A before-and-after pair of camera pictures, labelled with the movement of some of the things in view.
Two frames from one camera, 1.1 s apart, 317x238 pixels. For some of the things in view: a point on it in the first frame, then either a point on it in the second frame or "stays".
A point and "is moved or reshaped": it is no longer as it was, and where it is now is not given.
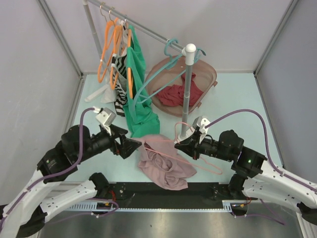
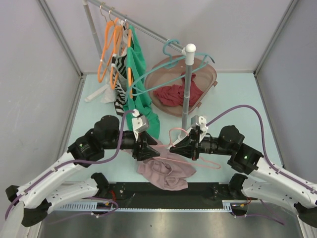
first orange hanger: x=111 y=26 stays
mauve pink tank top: x=159 y=160 is moved or reshaped
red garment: x=173 y=95 stays
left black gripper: x=128 y=146 -> x=145 y=151
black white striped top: x=119 y=64 stays
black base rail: x=197 y=195 stays
